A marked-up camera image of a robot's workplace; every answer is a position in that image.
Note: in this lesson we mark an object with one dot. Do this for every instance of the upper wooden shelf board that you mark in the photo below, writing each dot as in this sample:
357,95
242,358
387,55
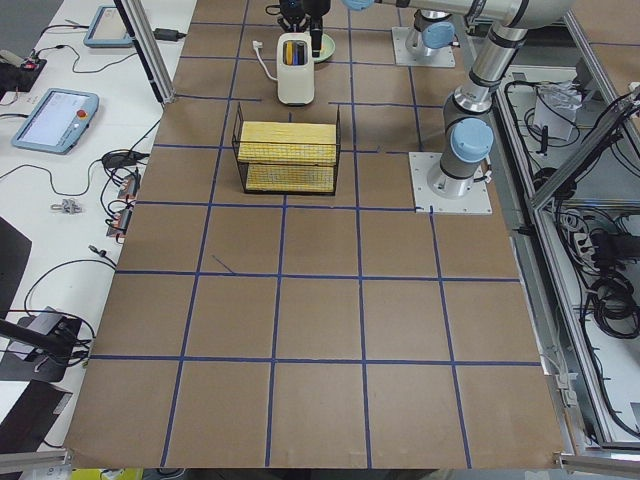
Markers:
280,142

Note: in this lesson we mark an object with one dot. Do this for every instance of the white box with papers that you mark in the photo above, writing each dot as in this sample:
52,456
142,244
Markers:
556,109

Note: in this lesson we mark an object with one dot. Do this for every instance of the small metal clamp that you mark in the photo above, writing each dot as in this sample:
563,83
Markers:
67,206

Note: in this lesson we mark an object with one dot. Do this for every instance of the blue teach pendant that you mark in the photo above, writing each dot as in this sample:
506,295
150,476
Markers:
57,122
107,30

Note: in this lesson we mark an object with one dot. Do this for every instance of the green plate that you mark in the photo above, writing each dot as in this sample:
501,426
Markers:
327,49

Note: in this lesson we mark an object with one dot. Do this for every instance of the lower wooden shelf board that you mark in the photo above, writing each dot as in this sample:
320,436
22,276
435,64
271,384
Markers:
295,178

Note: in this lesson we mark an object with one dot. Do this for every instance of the far blue teach pendant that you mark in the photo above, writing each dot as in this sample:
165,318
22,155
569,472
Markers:
107,30

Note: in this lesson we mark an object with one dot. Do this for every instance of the black gripper near toaster slots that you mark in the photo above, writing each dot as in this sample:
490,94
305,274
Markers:
290,15

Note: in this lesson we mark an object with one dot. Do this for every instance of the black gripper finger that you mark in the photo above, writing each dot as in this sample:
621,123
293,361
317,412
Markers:
316,33

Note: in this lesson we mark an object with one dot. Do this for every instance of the aluminium frame post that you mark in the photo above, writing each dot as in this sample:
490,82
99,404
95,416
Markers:
139,30

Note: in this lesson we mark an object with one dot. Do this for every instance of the yellow toast slice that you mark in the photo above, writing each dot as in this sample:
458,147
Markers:
289,53

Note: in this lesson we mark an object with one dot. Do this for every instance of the black camera stand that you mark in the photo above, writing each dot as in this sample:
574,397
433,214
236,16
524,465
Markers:
39,350

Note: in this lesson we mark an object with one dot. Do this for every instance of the near blue teach pendant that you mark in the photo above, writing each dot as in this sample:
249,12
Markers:
57,122

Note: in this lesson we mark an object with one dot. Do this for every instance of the white toaster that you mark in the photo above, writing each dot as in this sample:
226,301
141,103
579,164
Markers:
295,84

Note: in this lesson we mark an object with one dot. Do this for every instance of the black wire rack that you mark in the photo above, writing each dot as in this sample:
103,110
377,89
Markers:
243,166

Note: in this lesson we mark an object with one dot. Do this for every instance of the black power adapter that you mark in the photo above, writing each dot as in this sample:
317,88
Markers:
165,34

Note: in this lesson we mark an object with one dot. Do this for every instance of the wooden shelf board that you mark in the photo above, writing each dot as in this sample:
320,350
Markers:
280,142
295,178

